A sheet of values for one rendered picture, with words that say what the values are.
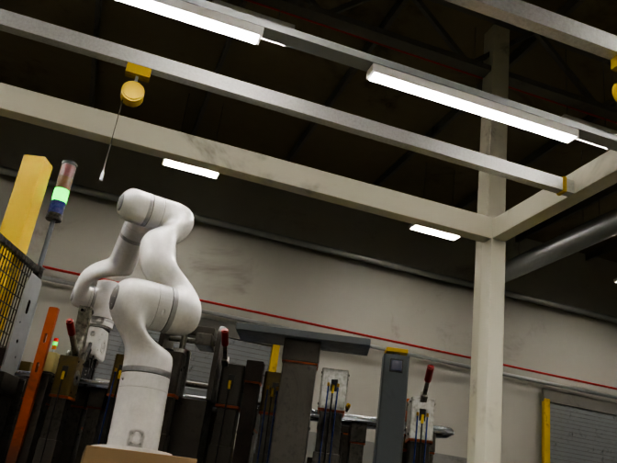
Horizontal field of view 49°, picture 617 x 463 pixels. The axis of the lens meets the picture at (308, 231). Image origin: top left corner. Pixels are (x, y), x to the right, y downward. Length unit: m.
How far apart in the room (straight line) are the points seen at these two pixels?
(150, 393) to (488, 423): 4.77
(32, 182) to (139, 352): 1.61
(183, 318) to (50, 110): 4.27
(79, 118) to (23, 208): 2.79
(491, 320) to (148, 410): 4.98
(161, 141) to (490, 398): 3.56
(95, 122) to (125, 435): 4.39
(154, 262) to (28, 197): 1.37
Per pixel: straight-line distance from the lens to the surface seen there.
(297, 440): 1.85
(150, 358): 1.72
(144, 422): 1.70
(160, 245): 1.91
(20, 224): 3.13
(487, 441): 6.20
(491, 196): 10.40
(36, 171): 3.22
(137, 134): 5.85
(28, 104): 5.93
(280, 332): 1.87
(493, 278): 6.53
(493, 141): 10.83
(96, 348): 2.33
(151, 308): 1.74
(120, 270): 2.30
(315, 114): 4.92
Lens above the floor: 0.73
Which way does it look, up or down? 22 degrees up
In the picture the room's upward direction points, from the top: 8 degrees clockwise
